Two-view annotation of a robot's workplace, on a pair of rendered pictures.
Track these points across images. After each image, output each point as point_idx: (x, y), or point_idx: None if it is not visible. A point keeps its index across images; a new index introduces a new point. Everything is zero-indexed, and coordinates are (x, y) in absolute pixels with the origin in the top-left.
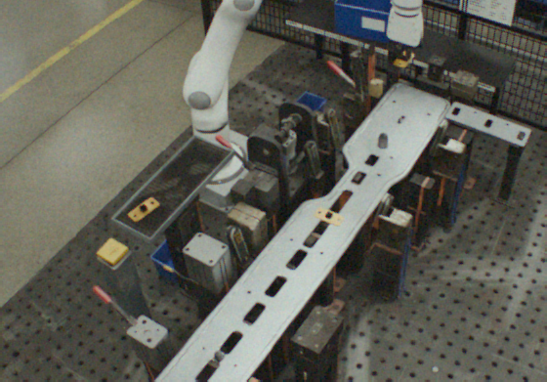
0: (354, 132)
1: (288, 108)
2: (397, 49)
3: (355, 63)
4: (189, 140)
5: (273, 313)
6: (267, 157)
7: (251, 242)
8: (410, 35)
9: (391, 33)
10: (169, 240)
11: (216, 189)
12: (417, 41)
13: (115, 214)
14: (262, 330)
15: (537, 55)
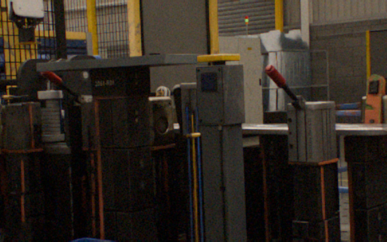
0: None
1: (31, 68)
2: (23, 31)
3: None
4: (44, 62)
5: (264, 124)
6: (87, 82)
7: (172, 123)
8: (38, 5)
9: (22, 9)
10: (133, 154)
11: None
12: (43, 11)
13: (158, 54)
14: (286, 124)
15: (3, 103)
